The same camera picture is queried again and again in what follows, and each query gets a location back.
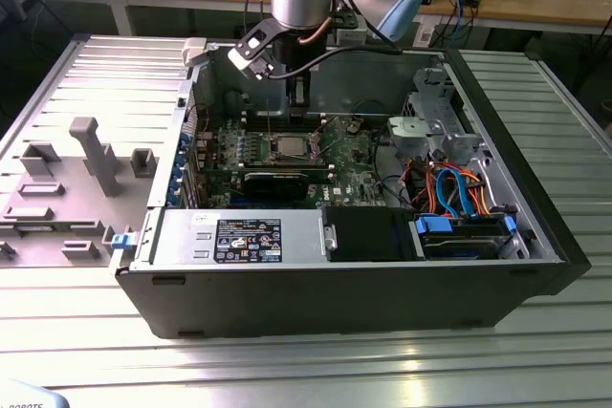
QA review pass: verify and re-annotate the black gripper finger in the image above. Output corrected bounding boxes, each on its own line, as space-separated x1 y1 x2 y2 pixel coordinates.
288 92 311 124

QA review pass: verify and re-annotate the silver CPU plate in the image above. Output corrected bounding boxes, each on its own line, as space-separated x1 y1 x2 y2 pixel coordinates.
278 137 313 158

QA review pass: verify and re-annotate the metal socket cover frame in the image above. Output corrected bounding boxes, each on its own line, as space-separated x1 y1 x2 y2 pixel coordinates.
308 118 346 160

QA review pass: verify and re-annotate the black RAM slot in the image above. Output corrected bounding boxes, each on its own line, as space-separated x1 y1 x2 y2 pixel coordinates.
232 161 335 176
244 119 327 134
244 110 327 122

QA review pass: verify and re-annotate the CPU socket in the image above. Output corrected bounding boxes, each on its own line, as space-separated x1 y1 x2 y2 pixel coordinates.
268 132 322 164

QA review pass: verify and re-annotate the black graphics card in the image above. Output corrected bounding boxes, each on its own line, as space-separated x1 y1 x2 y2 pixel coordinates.
242 169 311 202

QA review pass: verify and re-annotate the green motherboard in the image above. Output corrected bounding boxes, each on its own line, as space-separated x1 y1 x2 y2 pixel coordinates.
190 116 389 211

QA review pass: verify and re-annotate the silver drive cage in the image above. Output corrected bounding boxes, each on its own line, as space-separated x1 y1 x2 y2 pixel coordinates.
385 66 485 163

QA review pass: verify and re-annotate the black power supply label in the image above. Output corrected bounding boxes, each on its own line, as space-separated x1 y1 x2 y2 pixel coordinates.
217 219 283 265

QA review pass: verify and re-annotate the silver power supply unit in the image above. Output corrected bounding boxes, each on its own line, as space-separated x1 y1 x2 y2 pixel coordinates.
147 208 331 270

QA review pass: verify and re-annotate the black open PC case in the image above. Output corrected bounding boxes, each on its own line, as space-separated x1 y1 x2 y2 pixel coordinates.
112 37 592 340

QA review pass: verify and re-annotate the hard disk in blue carrier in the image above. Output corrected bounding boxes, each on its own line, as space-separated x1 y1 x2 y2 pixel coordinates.
413 214 518 261

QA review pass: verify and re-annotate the grey parts rack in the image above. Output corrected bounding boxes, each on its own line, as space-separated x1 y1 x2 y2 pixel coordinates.
0 116 159 268

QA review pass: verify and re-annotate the blue plastic clip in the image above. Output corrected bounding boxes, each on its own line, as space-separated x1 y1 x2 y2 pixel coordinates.
110 232 138 252

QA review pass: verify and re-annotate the pale blue teach pendant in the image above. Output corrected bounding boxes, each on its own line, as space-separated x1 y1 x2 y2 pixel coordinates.
0 378 71 408

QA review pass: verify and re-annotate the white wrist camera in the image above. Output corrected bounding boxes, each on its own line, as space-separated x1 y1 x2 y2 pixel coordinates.
228 19 280 80

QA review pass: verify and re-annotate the black camera cable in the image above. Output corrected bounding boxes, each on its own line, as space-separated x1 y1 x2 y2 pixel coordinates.
266 47 404 81

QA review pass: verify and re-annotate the black wire loop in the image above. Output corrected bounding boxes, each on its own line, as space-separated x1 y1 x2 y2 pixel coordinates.
371 124 417 209

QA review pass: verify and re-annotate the red wire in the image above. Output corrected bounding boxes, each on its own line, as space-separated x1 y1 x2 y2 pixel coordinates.
185 102 212 136

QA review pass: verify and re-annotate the blue wire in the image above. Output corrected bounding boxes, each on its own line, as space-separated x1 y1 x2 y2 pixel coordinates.
435 166 475 221

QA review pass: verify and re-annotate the blue cable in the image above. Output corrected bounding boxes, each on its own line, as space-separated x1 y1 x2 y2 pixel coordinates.
452 0 469 42

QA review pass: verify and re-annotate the orange wire bundle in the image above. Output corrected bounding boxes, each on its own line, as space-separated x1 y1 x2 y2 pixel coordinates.
404 159 494 216

